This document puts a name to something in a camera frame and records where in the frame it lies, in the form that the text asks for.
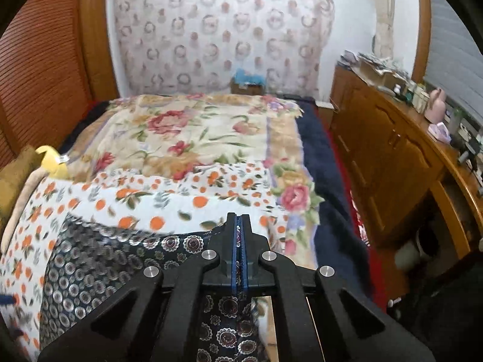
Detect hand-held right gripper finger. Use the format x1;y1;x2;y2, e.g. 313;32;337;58
240;215;436;362
38;213;238;362

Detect medallion print blue-trim top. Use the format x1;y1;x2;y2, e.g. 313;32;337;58
38;215;272;362

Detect beige cushion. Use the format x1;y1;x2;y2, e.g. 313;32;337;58
0;167;50;255

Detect red bed sheet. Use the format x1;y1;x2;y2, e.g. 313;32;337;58
328;128;391;310

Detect orange fruit print quilt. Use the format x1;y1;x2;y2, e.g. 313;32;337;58
0;165;302;359

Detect floral blanket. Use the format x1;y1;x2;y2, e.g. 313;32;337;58
62;92;326;268

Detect yellow plush toy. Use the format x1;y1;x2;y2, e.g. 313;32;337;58
35;144;71;180

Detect pale round container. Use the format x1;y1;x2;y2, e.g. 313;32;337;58
394;230;430;271

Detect wooden cabinet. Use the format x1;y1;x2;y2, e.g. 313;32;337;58
328;64;483;261

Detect crumpled blue cloth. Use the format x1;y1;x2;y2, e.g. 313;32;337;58
234;68;265;84

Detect pink tissue pack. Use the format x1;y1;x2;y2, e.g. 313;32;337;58
427;121;453;144

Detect pile of cabinet clutter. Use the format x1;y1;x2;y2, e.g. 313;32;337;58
337;49;483;197

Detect wooden louvered wardrobe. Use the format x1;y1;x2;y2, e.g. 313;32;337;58
0;0;120;167

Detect pink figurine bottle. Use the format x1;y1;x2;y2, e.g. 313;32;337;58
426;87;448;122

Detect white window blind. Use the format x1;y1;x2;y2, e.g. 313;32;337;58
428;0;483;121

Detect patterned wall cloth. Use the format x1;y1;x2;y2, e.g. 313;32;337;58
107;0;337;101

